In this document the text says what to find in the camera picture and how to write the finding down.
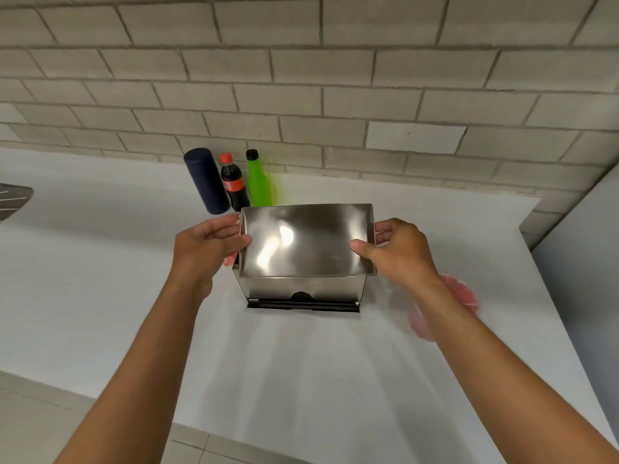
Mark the clear cup with red straws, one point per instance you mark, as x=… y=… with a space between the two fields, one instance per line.
x=464 y=294

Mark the person's left forearm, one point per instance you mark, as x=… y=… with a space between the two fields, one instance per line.
x=140 y=372

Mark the person's right forearm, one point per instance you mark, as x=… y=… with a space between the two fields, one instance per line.
x=493 y=381

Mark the cola bottle red cap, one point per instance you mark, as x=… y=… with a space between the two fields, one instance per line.
x=233 y=183

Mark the steel dispenser lid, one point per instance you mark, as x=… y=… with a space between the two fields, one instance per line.
x=309 y=241

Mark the grey ribbed tray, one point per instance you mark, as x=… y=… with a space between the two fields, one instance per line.
x=12 y=200

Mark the person's left hand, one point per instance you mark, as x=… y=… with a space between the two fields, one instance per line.
x=198 y=256

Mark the white countertop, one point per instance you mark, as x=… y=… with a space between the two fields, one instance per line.
x=314 y=381

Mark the dark blue cylindrical bottle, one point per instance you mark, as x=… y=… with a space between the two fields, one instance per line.
x=205 y=181

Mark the person's right hand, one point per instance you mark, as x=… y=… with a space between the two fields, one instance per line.
x=406 y=256

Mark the green bottle black cap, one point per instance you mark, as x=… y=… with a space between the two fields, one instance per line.
x=257 y=185

